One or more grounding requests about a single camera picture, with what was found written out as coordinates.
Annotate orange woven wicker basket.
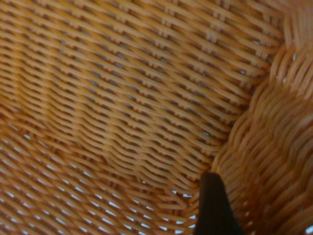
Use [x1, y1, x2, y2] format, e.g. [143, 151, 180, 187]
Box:
[0, 0, 313, 235]

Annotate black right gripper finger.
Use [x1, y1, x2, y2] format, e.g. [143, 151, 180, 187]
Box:
[195, 172, 244, 235]

